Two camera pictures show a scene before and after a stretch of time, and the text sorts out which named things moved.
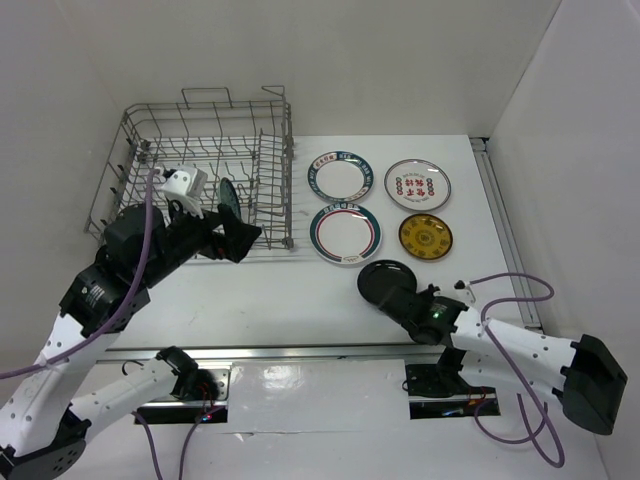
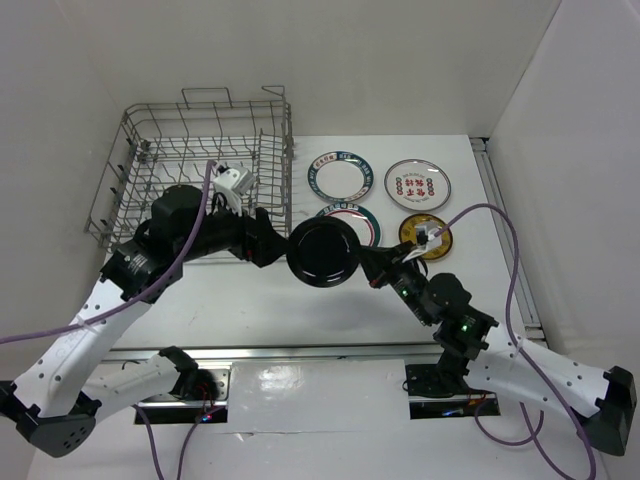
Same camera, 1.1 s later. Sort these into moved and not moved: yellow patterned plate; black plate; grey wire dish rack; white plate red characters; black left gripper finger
Moved: black plate; black left gripper finger
Not moved: grey wire dish rack; white plate red characters; yellow patterned plate
